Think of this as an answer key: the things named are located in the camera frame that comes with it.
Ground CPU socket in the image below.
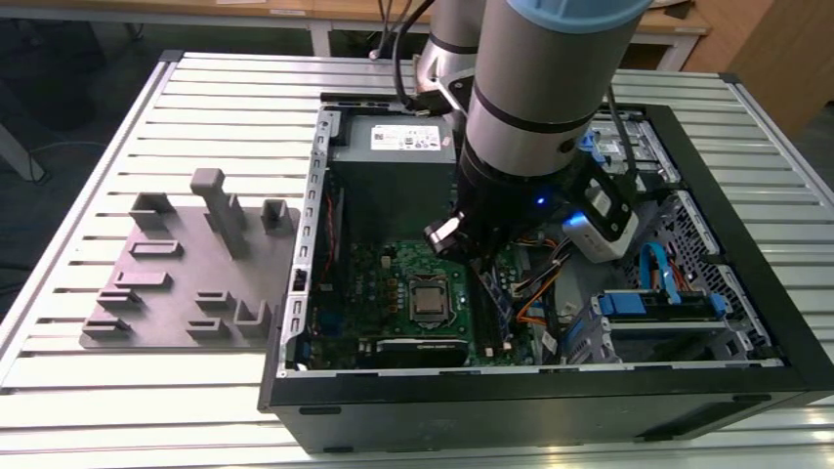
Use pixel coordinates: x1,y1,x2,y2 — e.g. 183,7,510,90
404,276,459,329

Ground grey power supply unit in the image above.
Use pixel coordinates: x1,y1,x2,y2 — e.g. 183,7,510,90
328,114,468,245

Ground grey parts rack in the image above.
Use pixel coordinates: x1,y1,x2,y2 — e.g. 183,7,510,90
77,167,306,351

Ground black RAM slot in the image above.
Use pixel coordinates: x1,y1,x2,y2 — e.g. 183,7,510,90
478,302,498,354

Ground green motherboard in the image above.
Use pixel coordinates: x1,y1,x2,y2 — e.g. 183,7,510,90
306,238,542,368

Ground orange wire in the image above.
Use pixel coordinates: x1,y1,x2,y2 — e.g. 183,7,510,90
516,285,563,327

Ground black cable silver plug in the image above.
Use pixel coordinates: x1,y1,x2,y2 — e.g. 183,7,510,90
366,0,400,63

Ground blue wire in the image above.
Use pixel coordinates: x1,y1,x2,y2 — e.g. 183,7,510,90
639,242,683,305

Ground black graphics card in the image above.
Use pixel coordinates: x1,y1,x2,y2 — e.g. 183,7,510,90
363,335,472,368

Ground hard disk in blue carrier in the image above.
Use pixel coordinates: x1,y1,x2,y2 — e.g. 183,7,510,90
595,288,730,324

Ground silver CPU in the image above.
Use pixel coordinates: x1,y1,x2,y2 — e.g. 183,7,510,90
411,285,452,317

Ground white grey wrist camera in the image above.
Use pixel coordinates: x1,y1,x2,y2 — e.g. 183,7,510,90
560,192,640,265

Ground wooden desk white frame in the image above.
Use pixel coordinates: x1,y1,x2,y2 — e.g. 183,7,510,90
247,0,711,72
0,0,344,23

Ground metal drive cage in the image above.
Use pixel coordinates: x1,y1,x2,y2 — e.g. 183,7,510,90
583,110,683,209

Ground brown wooden cabinet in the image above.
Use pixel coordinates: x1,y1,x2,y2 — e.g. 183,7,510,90
683,0,834,143

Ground red wire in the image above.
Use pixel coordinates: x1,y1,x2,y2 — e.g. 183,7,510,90
324,188,346,289

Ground black wire bundle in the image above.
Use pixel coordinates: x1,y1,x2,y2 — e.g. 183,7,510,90
514,234,587,314

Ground black PC case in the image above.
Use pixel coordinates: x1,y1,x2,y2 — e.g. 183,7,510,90
256,90,834,453

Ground white metal leg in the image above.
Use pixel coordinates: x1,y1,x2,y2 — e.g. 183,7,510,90
0,121,45,182

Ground metal disk bay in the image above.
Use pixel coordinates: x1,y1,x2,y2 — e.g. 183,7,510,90
563,292,751,365

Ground black camera cable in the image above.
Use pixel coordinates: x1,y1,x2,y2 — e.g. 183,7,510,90
604,87,646,196

